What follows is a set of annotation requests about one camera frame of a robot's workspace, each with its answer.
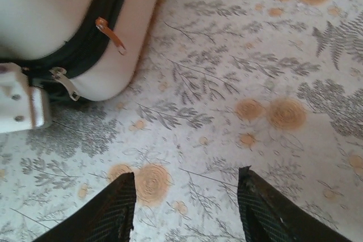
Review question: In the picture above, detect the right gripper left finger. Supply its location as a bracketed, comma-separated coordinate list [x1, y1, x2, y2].
[33, 171, 137, 242]

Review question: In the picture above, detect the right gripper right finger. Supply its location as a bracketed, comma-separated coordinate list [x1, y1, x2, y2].
[237, 165, 353, 242]

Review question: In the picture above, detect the white hard-shell suitcase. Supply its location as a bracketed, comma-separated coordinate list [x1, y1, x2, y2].
[0, 0, 168, 103]

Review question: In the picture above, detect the floral tablecloth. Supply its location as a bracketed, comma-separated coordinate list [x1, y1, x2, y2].
[0, 0, 363, 242]

